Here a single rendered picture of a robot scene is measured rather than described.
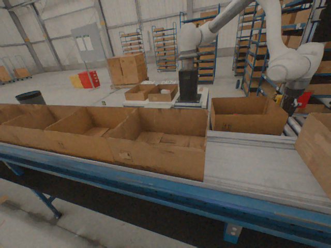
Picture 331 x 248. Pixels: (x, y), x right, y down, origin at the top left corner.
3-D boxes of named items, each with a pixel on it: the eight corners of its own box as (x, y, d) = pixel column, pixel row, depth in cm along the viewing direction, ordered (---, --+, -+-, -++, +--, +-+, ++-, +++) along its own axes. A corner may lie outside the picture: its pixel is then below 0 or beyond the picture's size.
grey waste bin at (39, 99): (51, 110, 405) (39, 89, 373) (54, 115, 371) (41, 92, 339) (30, 118, 378) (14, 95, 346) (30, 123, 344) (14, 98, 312)
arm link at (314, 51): (292, 73, 79) (279, 78, 74) (303, 41, 71) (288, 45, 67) (318, 75, 70) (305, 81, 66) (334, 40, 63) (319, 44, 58)
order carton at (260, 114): (262, 115, 111) (268, 95, 102) (280, 139, 86) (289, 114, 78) (209, 115, 121) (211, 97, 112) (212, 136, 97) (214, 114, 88)
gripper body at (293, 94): (309, 89, 71) (302, 106, 76) (300, 84, 78) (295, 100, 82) (290, 90, 73) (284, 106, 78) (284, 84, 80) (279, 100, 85)
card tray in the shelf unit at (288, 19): (276, 26, 181) (279, 16, 176) (307, 21, 170) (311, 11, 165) (287, 25, 149) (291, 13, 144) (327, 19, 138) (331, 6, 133)
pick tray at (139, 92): (156, 90, 201) (155, 83, 196) (145, 101, 171) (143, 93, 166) (139, 90, 212) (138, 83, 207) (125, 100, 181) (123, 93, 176)
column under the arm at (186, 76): (180, 94, 176) (178, 66, 160) (201, 94, 167) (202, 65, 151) (175, 102, 156) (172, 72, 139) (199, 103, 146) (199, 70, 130)
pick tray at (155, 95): (178, 90, 189) (178, 83, 184) (171, 102, 158) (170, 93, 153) (159, 91, 198) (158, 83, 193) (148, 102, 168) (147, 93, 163)
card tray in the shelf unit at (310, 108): (272, 98, 182) (274, 90, 177) (302, 98, 171) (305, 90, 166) (282, 112, 150) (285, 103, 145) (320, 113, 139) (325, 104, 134)
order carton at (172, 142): (207, 137, 76) (208, 109, 68) (204, 184, 53) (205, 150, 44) (141, 131, 89) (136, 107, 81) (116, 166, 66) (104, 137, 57)
